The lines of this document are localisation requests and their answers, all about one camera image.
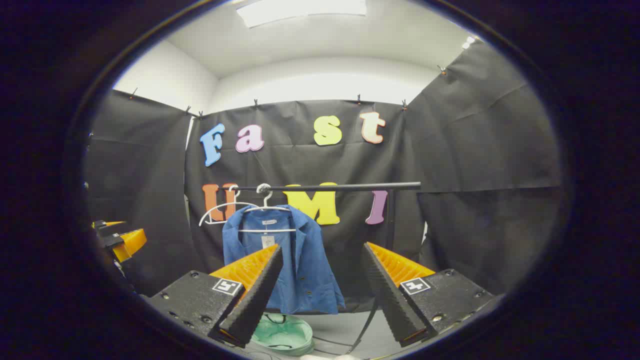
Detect blue corduroy jacket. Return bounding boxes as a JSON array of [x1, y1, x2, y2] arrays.
[[222, 205, 347, 316]]

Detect black backdrop cloth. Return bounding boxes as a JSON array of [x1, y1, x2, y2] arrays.
[[84, 41, 563, 313]]

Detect white jacket hanger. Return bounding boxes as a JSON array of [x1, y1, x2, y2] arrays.
[[238, 183, 299, 234]]

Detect white empty hanger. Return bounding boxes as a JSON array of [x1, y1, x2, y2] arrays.
[[198, 185, 262, 227]]

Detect row of black cloth clips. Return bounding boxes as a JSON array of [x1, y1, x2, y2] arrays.
[[129, 64, 448, 120]]

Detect green laundry hamper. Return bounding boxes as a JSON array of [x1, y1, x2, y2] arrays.
[[250, 312, 316, 357]]

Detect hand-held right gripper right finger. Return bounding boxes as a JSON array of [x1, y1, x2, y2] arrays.
[[361, 241, 496, 348]]

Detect large ceiling light panel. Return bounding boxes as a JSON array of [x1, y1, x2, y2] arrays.
[[236, 0, 368, 29]]

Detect black clothes rack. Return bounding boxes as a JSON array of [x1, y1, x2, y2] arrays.
[[232, 181, 423, 353]]

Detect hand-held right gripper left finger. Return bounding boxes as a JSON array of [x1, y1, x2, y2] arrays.
[[145, 243, 285, 349]]

